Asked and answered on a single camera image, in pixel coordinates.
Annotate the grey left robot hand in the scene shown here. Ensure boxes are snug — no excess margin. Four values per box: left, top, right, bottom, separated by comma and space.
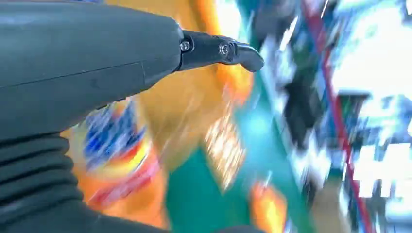
0, 1, 265, 143

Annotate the orange drink bottle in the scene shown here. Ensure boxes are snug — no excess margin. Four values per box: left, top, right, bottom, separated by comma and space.
250, 182, 288, 233
61, 98, 170, 230

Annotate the green table mat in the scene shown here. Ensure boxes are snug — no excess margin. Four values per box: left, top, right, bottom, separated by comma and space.
166, 72, 318, 233

